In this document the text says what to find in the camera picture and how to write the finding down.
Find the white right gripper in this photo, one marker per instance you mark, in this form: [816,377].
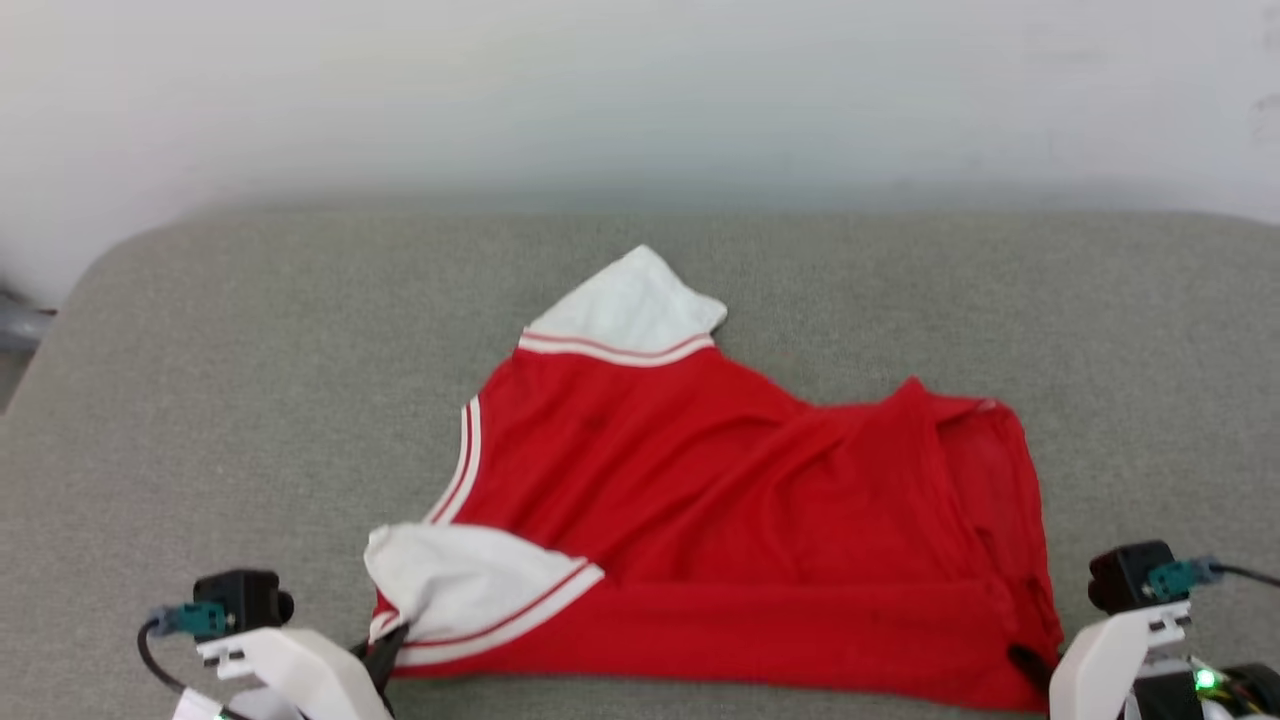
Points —
[1095,665]

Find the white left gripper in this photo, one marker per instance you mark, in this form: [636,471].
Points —
[310,675]

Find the red and white garment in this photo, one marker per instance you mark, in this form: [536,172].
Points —
[700,500]

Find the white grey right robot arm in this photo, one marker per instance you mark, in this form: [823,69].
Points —
[1250,692]

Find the grey fabric sofa cushion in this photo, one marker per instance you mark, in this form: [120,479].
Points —
[250,400]

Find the grey object beside sofa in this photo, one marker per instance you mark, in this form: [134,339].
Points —
[20,322]

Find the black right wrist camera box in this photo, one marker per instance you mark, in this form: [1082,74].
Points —
[1125,575]

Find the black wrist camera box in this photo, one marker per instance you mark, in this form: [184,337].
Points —
[245,598]
[1125,575]

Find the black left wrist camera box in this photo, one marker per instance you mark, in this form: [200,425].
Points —
[245,598]

